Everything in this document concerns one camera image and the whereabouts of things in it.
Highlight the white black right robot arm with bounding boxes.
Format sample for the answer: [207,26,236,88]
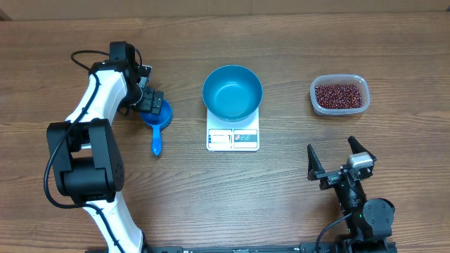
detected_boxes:
[300,136,398,253]

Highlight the white digital kitchen scale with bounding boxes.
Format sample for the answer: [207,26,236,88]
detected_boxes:
[205,109,260,152]

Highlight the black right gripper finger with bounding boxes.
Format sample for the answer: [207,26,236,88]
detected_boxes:
[347,136,367,154]
[307,144,325,181]

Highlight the blue plastic measuring scoop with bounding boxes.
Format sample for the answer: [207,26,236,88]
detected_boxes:
[140,100,173,156]

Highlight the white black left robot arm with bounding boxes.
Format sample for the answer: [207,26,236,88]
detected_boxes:
[44,41,172,252]

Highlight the clear plastic container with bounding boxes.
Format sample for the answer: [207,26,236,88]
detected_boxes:
[309,74,371,116]

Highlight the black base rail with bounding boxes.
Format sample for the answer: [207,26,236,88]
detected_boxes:
[84,241,398,253]

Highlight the blue plastic bowl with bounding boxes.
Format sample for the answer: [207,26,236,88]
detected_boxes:
[202,65,263,122]

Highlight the red adzuki beans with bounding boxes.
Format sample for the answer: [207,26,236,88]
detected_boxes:
[314,84,363,109]

